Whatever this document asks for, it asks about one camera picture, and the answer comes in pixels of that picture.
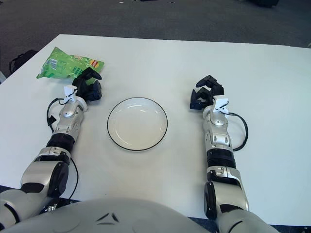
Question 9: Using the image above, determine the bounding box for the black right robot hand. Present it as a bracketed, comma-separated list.
[189, 75, 225, 111]

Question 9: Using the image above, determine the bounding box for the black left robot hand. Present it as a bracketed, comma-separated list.
[72, 67, 104, 104]

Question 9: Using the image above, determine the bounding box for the green snack bag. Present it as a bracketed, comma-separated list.
[35, 46, 105, 80]

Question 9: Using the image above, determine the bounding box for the black bag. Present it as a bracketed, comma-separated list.
[9, 50, 37, 73]

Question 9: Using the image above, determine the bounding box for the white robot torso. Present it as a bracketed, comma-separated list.
[3, 197, 212, 233]

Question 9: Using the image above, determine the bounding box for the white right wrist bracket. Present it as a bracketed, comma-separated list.
[211, 97, 230, 114]

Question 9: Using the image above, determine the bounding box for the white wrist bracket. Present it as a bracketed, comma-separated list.
[211, 97, 230, 114]
[64, 84, 79, 103]

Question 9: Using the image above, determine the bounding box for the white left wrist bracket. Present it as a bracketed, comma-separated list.
[64, 84, 79, 103]

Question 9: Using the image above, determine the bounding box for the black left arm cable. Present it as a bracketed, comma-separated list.
[46, 98, 79, 202]

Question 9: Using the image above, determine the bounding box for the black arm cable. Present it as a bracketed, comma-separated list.
[227, 112, 249, 152]
[46, 98, 79, 202]

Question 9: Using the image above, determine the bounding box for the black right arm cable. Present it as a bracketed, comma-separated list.
[227, 112, 249, 152]

